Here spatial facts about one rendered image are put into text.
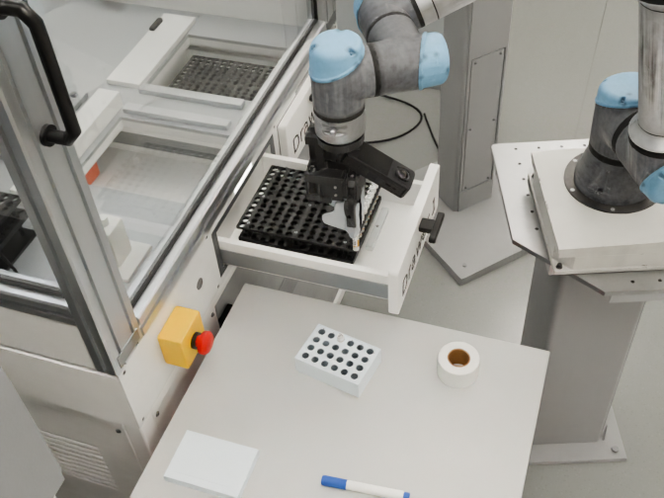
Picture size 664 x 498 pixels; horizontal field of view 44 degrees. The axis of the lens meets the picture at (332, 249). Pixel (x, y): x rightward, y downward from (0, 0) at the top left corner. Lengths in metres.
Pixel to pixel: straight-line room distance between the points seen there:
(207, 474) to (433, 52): 0.72
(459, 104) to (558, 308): 0.87
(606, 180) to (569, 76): 1.86
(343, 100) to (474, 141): 1.47
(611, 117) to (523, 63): 1.99
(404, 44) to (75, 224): 0.50
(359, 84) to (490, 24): 1.26
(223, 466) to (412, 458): 0.30
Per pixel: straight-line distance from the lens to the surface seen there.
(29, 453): 0.65
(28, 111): 0.98
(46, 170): 1.03
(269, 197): 1.56
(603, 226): 1.62
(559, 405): 2.13
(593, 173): 1.65
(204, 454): 1.38
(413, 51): 1.17
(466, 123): 2.54
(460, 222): 2.73
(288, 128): 1.68
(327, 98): 1.16
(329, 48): 1.14
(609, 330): 1.92
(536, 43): 3.66
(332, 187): 1.27
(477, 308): 2.54
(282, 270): 1.49
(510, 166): 1.83
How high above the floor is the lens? 1.94
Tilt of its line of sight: 46 degrees down
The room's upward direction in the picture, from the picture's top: 5 degrees counter-clockwise
